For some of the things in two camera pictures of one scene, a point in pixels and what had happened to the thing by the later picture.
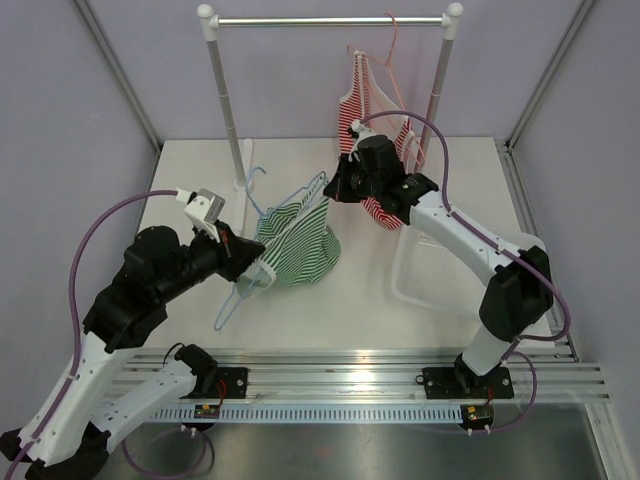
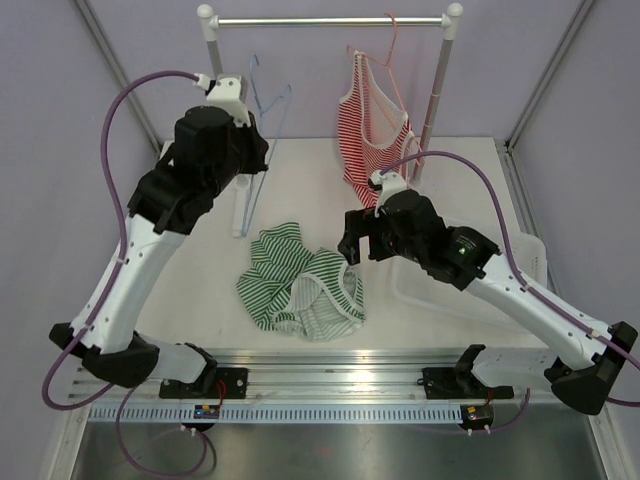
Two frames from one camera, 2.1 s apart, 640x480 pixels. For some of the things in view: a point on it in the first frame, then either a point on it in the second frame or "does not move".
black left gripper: [236, 254] -> [257, 146]
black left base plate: [230, 383] does not move
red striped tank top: [369, 103] does not move
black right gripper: [339, 189] -> [361, 223]
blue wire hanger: [238, 291] -> [288, 91]
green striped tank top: [298, 245] -> [312, 294]
